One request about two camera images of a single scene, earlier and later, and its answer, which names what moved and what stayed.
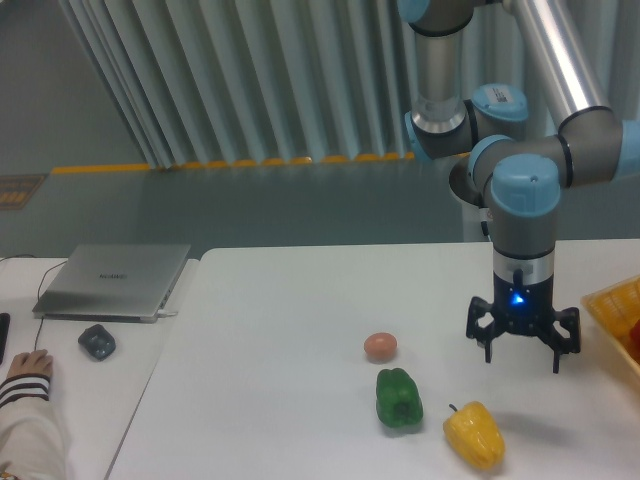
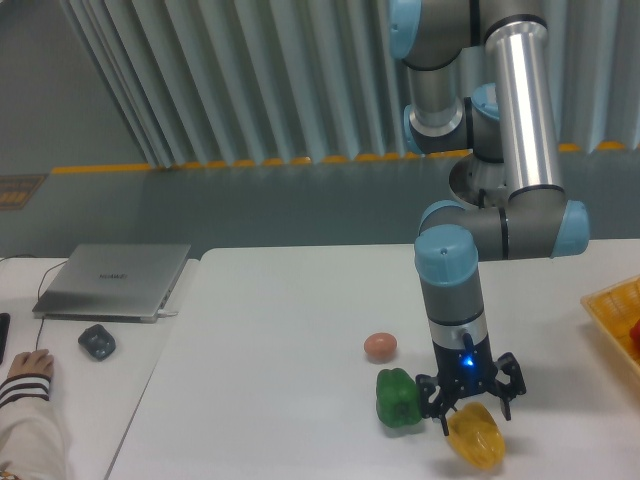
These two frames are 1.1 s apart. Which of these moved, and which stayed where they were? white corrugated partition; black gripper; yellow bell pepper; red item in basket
Moved: black gripper
Stayed: yellow bell pepper; white corrugated partition; red item in basket
